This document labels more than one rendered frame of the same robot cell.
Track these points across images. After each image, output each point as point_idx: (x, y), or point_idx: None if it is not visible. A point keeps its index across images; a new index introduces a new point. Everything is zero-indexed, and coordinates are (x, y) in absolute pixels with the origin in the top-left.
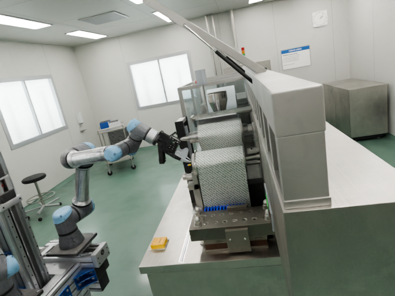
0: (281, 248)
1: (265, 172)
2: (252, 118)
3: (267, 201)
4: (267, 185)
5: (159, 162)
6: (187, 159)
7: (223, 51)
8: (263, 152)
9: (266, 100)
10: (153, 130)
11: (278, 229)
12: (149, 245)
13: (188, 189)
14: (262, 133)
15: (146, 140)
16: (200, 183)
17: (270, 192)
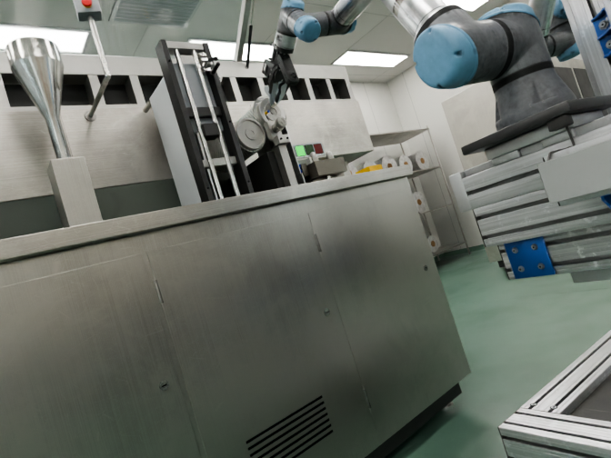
0: (347, 135)
1: (303, 122)
2: (125, 128)
3: (302, 148)
4: (305, 131)
5: (298, 79)
6: (275, 99)
7: (246, 29)
8: (301, 107)
9: (335, 69)
10: (283, 34)
11: (343, 128)
12: (380, 169)
13: (289, 140)
14: (292, 97)
15: (296, 39)
16: (287, 134)
17: (322, 123)
